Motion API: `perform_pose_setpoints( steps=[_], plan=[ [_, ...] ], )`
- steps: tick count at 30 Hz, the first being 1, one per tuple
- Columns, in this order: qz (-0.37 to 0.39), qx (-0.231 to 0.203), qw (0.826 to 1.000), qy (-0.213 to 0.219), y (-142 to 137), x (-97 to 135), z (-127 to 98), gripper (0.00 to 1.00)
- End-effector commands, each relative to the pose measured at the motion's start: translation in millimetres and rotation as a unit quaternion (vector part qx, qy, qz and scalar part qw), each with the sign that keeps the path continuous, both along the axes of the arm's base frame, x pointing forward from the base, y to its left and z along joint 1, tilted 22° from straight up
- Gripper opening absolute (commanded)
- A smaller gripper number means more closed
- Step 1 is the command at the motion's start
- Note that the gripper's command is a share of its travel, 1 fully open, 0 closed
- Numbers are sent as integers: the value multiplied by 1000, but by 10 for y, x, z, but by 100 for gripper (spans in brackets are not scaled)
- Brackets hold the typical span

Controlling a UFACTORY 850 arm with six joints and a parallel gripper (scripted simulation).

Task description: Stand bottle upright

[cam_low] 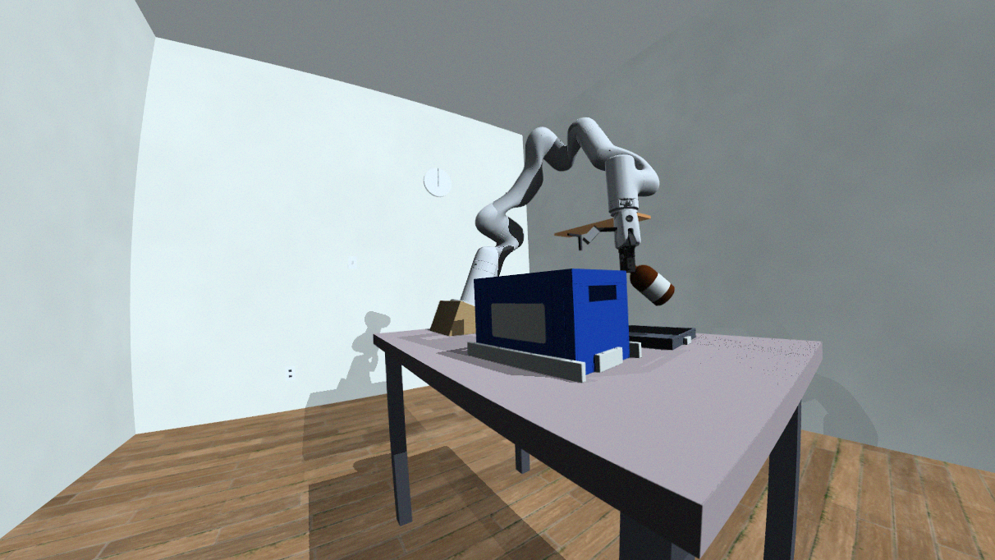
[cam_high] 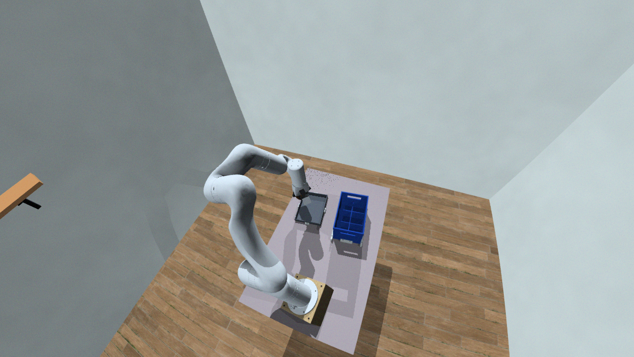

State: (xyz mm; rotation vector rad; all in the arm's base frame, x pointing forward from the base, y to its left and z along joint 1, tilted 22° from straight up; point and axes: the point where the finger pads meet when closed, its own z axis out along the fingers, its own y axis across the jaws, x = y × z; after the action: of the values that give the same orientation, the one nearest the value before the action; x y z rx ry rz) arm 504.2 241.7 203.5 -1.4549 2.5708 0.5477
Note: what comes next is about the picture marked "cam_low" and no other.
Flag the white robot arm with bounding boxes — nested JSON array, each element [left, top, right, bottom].
[[451, 117, 659, 306]]

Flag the brown bottle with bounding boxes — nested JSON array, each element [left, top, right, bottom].
[[630, 265, 675, 305]]

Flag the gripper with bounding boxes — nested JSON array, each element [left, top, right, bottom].
[[611, 209, 640, 273]]

